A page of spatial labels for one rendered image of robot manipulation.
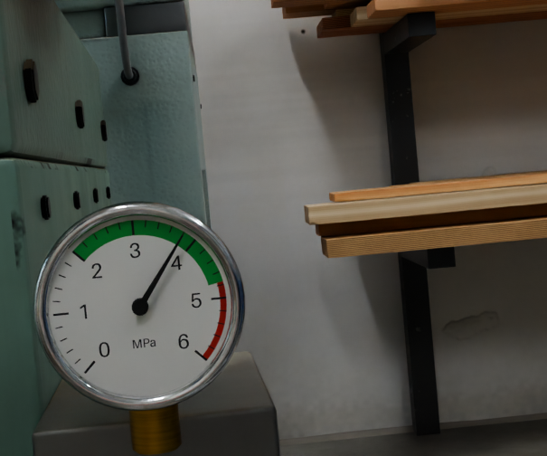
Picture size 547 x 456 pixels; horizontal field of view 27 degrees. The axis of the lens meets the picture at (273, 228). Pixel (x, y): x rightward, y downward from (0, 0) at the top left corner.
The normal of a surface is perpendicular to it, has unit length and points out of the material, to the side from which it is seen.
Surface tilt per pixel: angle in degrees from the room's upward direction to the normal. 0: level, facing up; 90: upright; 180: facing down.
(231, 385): 0
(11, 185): 90
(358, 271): 90
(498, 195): 89
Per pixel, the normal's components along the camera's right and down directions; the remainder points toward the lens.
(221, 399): -0.09, -0.99
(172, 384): 0.09, 0.04
